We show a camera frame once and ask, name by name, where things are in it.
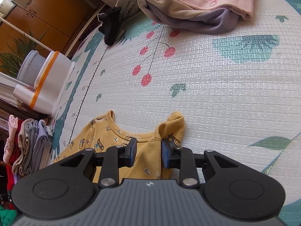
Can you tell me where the wooden cabinet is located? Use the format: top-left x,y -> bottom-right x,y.
0,0 -> 104,59

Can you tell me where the small white cup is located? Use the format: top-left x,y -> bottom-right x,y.
13,84 -> 38,103

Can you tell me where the printed play mat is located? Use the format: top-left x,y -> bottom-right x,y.
48,0 -> 301,226

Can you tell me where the white curved pipe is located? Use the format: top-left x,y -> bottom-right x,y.
0,18 -> 56,53

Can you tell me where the cream printed garment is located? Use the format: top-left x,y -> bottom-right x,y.
138,0 -> 236,27

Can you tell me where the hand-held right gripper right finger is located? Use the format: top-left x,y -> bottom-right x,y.
161,138 -> 244,189

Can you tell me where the white floor pipe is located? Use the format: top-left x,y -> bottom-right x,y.
67,2 -> 106,57

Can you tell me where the green cloth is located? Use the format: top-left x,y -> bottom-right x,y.
0,204 -> 17,226

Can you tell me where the yellow printed shirt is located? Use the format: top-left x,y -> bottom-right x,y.
54,110 -> 186,184

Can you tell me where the translucent plastic box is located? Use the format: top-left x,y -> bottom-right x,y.
17,50 -> 51,85

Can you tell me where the black cloth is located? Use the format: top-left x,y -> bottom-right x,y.
97,7 -> 123,46

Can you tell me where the pile of folded clothes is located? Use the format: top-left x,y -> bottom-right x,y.
2,114 -> 55,191

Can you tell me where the green plant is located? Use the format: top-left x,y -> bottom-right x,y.
0,31 -> 47,78

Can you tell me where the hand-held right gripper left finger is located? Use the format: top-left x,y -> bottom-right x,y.
57,138 -> 138,189

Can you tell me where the white container orange rim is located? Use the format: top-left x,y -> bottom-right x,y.
29,51 -> 76,118

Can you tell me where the purple garment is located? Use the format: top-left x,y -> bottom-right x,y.
150,5 -> 243,34

